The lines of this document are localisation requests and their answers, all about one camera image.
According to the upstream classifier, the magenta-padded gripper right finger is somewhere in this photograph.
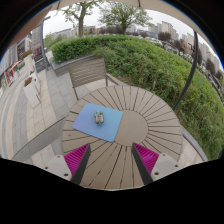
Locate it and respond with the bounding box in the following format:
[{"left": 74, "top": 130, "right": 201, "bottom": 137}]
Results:
[{"left": 131, "top": 142, "right": 184, "bottom": 186}]

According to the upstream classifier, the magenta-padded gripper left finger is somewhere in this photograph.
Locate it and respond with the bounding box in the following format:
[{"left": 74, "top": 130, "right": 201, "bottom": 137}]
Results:
[{"left": 41, "top": 143, "right": 92, "bottom": 186}]

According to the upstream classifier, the blue mouse pad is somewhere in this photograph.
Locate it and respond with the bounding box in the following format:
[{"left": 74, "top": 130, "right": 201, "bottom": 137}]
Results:
[{"left": 72, "top": 102, "right": 124, "bottom": 143}]

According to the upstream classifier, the white planter with flowers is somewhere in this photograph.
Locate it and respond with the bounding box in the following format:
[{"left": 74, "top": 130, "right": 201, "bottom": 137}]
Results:
[
  {"left": 23, "top": 77, "right": 42, "bottom": 108},
  {"left": 30, "top": 69, "right": 43, "bottom": 94},
  {"left": 20, "top": 49, "right": 36, "bottom": 75}
]

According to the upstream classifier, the black curved parasol pole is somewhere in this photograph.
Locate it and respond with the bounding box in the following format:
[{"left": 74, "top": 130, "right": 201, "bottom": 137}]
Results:
[{"left": 172, "top": 31, "right": 199, "bottom": 112}]

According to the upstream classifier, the brown slatted chair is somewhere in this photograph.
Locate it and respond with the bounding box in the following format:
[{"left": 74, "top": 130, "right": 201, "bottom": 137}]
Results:
[{"left": 68, "top": 57, "right": 121, "bottom": 101}]

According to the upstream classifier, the grey shopfront building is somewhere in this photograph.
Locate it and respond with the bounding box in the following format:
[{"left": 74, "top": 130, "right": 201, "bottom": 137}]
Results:
[{"left": 0, "top": 34, "right": 34, "bottom": 91}]

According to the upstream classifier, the tall grey pillar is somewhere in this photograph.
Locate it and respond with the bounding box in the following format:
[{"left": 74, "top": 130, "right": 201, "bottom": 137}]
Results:
[{"left": 31, "top": 32, "right": 44, "bottom": 63}]

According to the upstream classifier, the group of apartment buildings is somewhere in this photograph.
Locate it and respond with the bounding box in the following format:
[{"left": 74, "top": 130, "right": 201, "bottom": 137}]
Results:
[{"left": 146, "top": 20, "right": 224, "bottom": 81}]

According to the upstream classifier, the thin-trunk tree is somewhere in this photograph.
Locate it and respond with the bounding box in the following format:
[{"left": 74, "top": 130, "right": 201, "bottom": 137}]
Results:
[{"left": 63, "top": 1, "right": 101, "bottom": 38}]

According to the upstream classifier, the bushy round tree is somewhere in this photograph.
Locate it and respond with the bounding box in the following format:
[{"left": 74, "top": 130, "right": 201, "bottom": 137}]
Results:
[{"left": 98, "top": 2, "right": 153, "bottom": 34}]

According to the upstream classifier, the beige parasol canopy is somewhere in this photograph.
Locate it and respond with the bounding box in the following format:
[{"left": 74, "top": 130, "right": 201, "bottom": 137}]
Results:
[{"left": 9, "top": 0, "right": 214, "bottom": 48}]

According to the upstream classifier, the grey lamp post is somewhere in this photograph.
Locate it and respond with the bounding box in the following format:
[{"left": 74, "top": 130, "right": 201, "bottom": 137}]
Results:
[{"left": 39, "top": 15, "right": 52, "bottom": 72}]

